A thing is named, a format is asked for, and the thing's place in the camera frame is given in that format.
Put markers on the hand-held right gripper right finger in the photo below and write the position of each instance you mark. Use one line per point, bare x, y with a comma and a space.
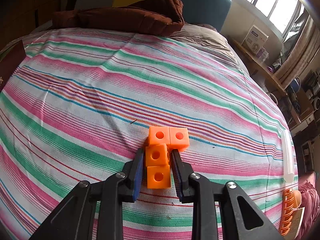
178, 180

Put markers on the pink cloth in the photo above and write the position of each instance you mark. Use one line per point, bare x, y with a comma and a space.
308, 195

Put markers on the white printed box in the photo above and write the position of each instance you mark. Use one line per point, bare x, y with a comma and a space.
255, 38

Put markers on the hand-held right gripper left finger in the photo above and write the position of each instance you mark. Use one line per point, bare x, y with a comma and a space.
138, 180

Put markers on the gold metal tin box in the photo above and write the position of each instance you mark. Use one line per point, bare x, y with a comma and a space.
10, 62

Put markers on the orange ribbed plastic piece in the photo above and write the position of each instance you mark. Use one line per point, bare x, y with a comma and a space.
290, 205

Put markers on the grey yellow blue headboard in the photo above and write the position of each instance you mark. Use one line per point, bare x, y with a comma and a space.
200, 5

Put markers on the brown duvet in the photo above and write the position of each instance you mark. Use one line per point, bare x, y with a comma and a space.
125, 17

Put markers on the beige curtain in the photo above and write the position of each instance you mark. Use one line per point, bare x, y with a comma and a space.
300, 50

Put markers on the wooden wardrobe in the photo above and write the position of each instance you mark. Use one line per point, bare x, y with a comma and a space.
25, 10

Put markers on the striped bedsheet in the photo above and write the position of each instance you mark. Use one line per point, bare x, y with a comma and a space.
75, 105

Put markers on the orange cube block piece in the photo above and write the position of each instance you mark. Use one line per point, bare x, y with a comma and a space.
156, 155

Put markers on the blue round container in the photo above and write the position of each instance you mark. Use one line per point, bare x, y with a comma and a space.
294, 86

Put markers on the grey bed linen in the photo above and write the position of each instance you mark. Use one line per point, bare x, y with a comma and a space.
207, 40

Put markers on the window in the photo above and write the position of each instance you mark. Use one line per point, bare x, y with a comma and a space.
270, 0

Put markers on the printed paper booklet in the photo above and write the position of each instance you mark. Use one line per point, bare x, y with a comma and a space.
298, 222

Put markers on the wooden shelf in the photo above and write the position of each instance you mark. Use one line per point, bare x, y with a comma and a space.
260, 67

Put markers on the translucent white tube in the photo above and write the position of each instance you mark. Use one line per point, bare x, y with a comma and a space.
288, 155

